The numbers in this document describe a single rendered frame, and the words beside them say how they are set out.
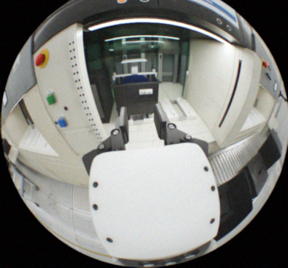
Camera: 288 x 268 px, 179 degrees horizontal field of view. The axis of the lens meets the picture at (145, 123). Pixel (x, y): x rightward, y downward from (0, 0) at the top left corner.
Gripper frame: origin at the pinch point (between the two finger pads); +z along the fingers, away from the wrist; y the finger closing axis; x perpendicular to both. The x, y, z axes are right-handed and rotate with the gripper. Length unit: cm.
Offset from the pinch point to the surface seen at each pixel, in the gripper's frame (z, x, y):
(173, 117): 34.2, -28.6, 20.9
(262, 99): 37, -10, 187
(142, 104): 34.1, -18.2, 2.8
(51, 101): 13.2, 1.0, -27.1
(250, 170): -16, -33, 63
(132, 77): 48.8, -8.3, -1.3
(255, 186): -31, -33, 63
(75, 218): -39, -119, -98
